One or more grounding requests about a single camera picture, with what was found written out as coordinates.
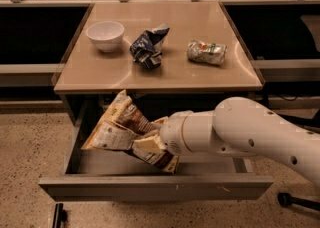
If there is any black object at floor edge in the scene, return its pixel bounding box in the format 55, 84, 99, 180
52, 203, 68, 228

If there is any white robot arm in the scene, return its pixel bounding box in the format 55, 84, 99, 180
134, 97, 320, 185

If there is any black chair caster leg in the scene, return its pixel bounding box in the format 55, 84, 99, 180
277, 192, 320, 211

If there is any white ceramic bowl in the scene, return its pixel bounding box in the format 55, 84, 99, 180
86, 21, 125, 52

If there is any grey open drawer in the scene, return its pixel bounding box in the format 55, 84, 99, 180
39, 101, 273, 202

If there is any crumpled blue chip bag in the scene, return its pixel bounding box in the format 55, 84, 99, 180
129, 23, 170, 70

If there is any brown chip bag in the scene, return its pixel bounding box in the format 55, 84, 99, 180
82, 90, 179, 173

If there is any beige top cabinet counter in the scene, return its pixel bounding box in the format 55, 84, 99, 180
50, 0, 267, 126

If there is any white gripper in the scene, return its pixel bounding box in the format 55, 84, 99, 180
133, 111, 192, 156

